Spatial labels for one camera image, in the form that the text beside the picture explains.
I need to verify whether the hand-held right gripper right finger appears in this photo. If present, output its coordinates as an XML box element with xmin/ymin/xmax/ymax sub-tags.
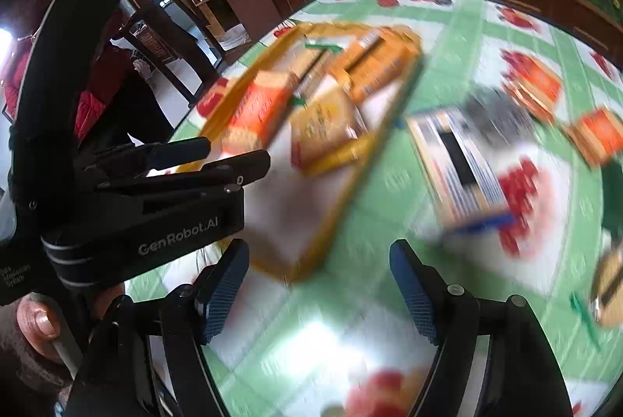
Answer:
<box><xmin>388</xmin><ymin>239</ymin><xmax>572</xmax><ymax>417</ymax></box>

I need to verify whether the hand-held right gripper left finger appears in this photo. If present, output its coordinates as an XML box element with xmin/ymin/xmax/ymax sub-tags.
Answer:
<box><xmin>65</xmin><ymin>239</ymin><xmax>251</xmax><ymax>417</ymax></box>

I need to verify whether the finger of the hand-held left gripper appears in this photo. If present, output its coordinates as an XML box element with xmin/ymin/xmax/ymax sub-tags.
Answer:
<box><xmin>97</xmin><ymin>149</ymin><xmax>272</xmax><ymax>199</ymax></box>
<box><xmin>78</xmin><ymin>136</ymin><xmax>212</xmax><ymax>178</ymax></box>

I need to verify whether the orange snack bag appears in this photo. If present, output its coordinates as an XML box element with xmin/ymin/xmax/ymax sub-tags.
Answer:
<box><xmin>178</xmin><ymin>22</ymin><xmax>425</xmax><ymax>285</ymax></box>

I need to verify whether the round cracker packet green trim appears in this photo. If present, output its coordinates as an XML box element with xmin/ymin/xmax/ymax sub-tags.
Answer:
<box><xmin>570</xmin><ymin>246</ymin><xmax>623</xmax><ymax>341</ymax></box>

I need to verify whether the orange cracker packet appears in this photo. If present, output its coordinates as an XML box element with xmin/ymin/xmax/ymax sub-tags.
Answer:
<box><xmin>503</xmin><ymin>53</ymin><xmax>564</xmax><ymax>122</ymax></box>
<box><xmin>566</xmin><ymin>107</ymin><xmax>623</xmax><ymax>169</ymax></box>
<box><xmin>221</xmin><ymin>70</ymin><xmax>299</xmax><ymax>156</ymax></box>

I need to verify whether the person's left hand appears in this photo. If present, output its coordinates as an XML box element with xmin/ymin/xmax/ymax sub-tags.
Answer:
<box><xmin>14</xmin><ymin>285</ymin><xmax>118</xmax><ymax>364</ymax></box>

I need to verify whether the person in red jacket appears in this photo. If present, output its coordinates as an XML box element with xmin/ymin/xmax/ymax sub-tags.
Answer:
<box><xmin>0</xmin><ymin>0</ymin><xmax>164</xmax><ymax>146</ymax></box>

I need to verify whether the yellow cracker packet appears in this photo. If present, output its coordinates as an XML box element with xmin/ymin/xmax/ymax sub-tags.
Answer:
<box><xmin>291</xmin><ymin>88</ymin><xmax>373</xmax><ymax>177</ymax></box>

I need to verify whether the dark wooden chair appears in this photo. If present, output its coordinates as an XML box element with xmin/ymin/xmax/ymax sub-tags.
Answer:
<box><xmin>96</xmin><ymin>0</ymin><xmax>231</xmax><ymax>107</ymax></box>

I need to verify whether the clear packet with green edge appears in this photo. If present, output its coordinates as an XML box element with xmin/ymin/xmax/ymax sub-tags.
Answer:
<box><xmin>273</xmin><ymin>33</ymin><xmax>342</xmax><ymax>102</ymax></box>

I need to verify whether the white striped carton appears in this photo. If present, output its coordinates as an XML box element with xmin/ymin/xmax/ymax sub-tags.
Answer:
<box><xmin>405</xmin><ymin>92</ymin><xmax>537</xmax><ymax>234</ymax></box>

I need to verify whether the low wooden cabinet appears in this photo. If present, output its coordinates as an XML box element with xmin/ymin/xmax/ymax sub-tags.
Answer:
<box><xmin>194</xmin><ymin>0</ymin><xmax>312</xmax><ymax>39</ymax></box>

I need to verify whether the orange-yellow snack packet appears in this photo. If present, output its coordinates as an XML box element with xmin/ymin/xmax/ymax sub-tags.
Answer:
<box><xmin>331</xmin><ymin>26</ymin><xmax>422</xmax><ymax>104</ymax></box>

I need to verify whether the dark green packet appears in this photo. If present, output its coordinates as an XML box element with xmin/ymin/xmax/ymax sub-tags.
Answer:
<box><xmin>600</xmin><ymin>158</ymin><xmax>623</xmax><ymax>243</ymax></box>

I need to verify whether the green checked fruit tablecloth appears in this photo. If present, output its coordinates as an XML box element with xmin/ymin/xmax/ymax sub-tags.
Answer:
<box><xmin>124</xmin><ymin>0</ymin><xmax>623</xmax><ymax>417</ymax></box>

